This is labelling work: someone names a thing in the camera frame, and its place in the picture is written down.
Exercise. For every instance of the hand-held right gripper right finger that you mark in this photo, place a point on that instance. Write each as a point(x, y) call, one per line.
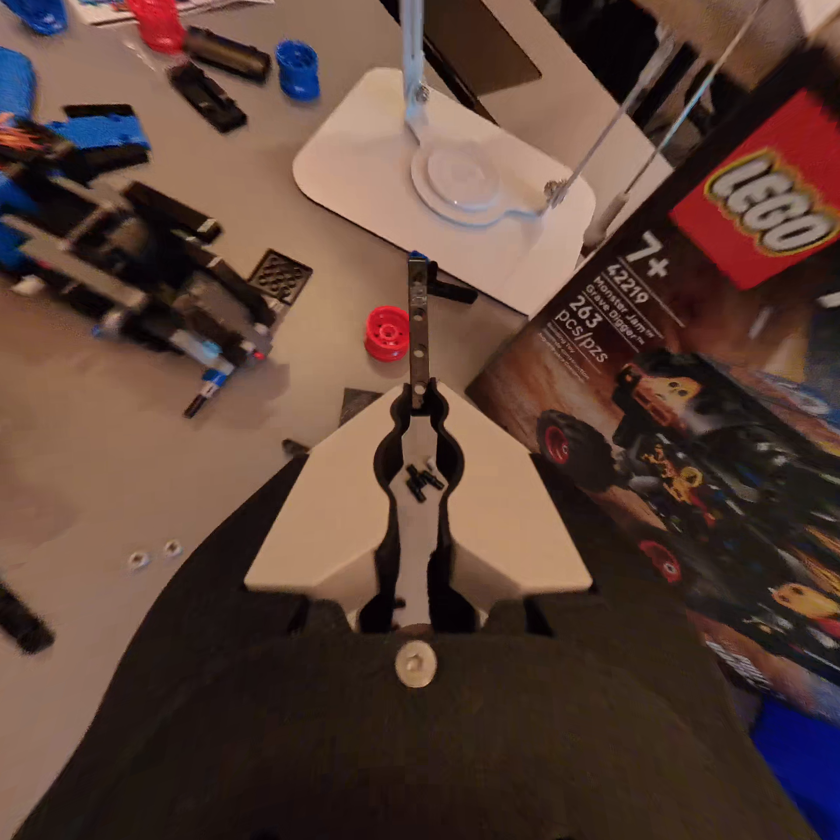
point(512, 525)

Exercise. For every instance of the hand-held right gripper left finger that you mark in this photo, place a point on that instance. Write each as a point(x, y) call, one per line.
point(321, 525)

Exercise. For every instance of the long black brick beam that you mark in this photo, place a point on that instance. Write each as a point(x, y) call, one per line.
point(418, 328)

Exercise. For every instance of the toy brick truck model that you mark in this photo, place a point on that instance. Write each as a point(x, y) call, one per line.
point(118, 275)

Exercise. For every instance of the grey desk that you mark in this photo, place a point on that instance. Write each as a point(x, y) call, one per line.
point(197, 472)

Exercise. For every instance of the bunch of small black pins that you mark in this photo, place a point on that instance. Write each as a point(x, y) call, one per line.
point(423, 482)

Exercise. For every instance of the black smooth square tile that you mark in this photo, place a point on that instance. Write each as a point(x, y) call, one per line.
point(358, 403)

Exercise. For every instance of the dark printed toy box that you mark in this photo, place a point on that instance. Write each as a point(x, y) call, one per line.
point(689, 459)

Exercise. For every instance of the red toy wheel hub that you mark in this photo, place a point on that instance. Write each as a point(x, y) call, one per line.
point(157, 23)
point(387, 333)

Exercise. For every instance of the black holed square plate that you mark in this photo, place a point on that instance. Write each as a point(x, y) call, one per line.
point(281, 275)

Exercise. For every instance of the long black axle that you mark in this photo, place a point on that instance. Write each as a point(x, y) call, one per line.
point(23, 623)

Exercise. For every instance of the white book stand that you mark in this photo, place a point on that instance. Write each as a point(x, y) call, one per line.
point(367, 164)

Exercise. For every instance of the blue storage bin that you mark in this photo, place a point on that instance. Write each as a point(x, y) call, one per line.
point(797, 768)

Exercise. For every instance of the blue flat panel piece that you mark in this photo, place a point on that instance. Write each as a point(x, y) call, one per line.
point(98, 134)

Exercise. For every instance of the blue toy wheel hub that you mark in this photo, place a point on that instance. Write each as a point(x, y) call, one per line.
point(298, 69)
point(39, 13)

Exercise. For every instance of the thin black liftarm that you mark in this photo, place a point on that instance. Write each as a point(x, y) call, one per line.
point(98, 110)

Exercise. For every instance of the colourful sticker sheet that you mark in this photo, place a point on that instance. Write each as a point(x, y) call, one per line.
point(216, 5)

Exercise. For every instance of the blue curved panel piece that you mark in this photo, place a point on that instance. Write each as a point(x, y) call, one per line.
point(13, 82)

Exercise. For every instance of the black frame brick piece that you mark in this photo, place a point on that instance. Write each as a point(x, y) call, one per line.
point(207, 95)

